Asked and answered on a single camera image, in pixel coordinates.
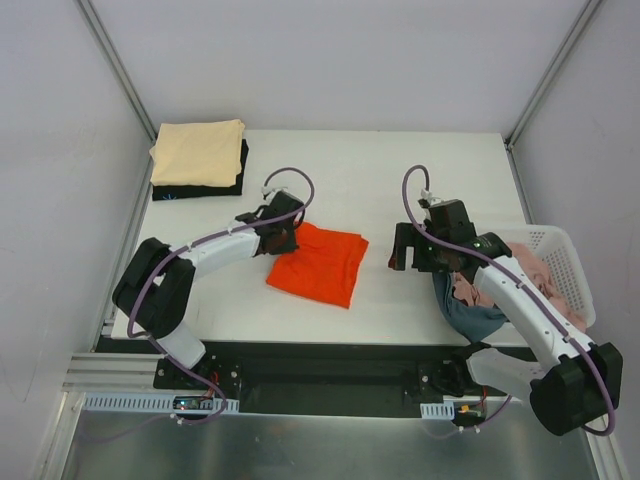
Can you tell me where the right white cable duct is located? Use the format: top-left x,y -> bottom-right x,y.
420,401 -> 455,421

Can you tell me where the left white cable duct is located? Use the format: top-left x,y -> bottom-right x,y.
83,393 -> 223,415

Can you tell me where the right aluminium frame post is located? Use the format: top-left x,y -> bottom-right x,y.
505,0 -> 606,152

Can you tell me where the white cable duct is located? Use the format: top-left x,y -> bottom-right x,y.
420,401 -> 455,421
83,393 -> 223,415

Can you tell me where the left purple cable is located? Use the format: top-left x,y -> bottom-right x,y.
127,167 -> 316,427

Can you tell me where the blue grey t shirt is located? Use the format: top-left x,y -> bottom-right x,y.
432,273 -> 508,343

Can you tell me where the purple cable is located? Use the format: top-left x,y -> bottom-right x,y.
402,165 -> 617,437
127,167 -> 316,427

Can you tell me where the left aluminium frame post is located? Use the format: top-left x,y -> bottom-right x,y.
74,0 -> 159,144

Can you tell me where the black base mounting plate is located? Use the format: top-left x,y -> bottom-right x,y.
152,342 -> 509,419

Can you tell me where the aluminium frame post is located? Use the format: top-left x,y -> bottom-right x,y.
74,0 -> 159,144
505,0 -> 606,152

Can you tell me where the orange t shirt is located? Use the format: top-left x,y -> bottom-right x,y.
266,223 -> 369,309

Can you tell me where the folded black t shirt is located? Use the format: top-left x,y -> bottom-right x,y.
151,139 -> 249,201

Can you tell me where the folded cream t shirt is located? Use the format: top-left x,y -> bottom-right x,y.
149,119 -> 245,187

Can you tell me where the white plastic laundry basket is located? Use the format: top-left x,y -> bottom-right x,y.
488,225 -> 596,328

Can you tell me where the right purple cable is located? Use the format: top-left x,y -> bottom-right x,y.
402,165 -> 617,437

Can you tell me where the aluminium rail front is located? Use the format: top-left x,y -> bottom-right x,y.
62,352 -> 601,401

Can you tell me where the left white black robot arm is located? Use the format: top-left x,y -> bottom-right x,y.
112,189 -> 304,389

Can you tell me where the pink t shirt in basket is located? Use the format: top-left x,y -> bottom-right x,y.
452,243 -> 587,333

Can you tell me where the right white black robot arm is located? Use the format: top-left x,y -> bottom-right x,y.
389,197 -> 623,437

